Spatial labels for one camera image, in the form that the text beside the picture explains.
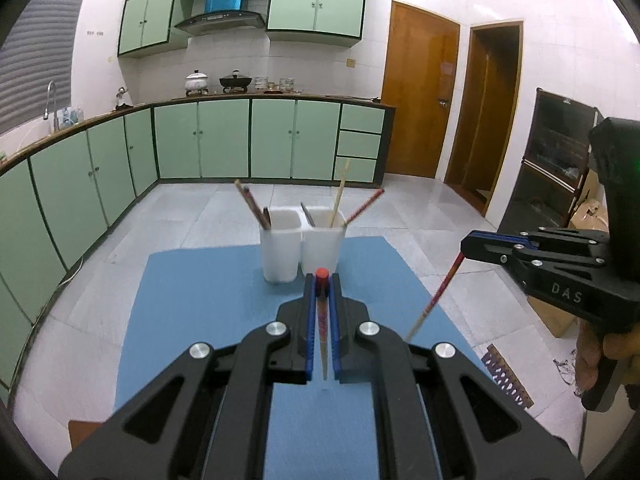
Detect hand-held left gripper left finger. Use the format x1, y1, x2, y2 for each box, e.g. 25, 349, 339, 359
59, 274, 321, 480

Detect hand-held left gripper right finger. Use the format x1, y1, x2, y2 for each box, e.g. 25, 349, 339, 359
329, 272, 586, 480

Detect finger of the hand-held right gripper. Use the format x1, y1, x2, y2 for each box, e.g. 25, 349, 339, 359
520, 227, 608, 246
461, 231, 608, 268

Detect red patterned wooden chopstick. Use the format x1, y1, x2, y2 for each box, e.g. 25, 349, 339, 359
315, 267, 331, 382
234, 179, 268, 230
406, 254, 466, 341

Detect white two-compartment chopstick holder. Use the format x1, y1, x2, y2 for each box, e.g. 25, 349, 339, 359
259, 206, 348, 284

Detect red-ended wooden chopstick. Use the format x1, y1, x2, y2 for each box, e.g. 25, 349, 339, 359
344, 187, 386, 226

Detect plain wooden chopstick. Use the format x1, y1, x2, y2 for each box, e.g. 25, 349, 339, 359
329, 157, 351, 228

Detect person's right hand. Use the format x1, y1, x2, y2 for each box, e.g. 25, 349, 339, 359
574, 324, 640, 396

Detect cardboard box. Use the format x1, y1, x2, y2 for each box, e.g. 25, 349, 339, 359
527, 295, 586, 338
567, 167, 611, 233

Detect dark glass-front cabinet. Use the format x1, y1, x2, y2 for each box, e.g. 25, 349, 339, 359
520, 87, 603, 233

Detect blue tablecloth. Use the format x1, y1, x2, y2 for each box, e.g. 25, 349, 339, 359
112, 236, 493, 480

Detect perforated brown floor grate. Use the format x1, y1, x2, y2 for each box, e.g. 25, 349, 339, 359
480, 342, 536, 408

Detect black and white floor rag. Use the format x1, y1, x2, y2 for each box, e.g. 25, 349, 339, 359
552, 350, 581, 386

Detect wooden doorway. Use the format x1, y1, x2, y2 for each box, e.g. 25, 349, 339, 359
444, 21, 525, 218

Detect wooden door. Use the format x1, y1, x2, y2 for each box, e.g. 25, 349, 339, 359
380, 0, 462, 179

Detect brown wooden stool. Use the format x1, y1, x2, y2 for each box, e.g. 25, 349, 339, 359
67, 419, 108, 453

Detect row of glass jars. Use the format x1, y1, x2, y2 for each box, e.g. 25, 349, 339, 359
254, 76, 303, 95

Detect black wok with lid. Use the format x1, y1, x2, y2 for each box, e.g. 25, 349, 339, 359
218, 70, 254, 93

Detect white lidded pot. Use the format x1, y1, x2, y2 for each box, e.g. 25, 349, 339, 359
184, 70, 210, 97

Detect green lower kitchen cabinets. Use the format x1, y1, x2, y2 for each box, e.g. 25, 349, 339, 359
0, 97, 396, 406

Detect green kitchen cabinets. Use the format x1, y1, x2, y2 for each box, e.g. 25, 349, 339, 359
0, 97, 396, 406
117, 0, 371, 58

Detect range hood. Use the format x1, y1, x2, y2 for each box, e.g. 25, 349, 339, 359
173, 10, 267, 37

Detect metal sink faucet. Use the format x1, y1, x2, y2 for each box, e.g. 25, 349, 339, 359
42, 80, 60, 133

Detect green upper kitchen cabinets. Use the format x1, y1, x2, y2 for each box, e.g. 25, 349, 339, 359
117, 0, 371, 58

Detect grey window blind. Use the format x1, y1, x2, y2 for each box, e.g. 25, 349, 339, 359
0, 0, 96, 138

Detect white floor cable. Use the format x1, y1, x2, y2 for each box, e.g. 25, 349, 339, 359
57, 240, 116, 288

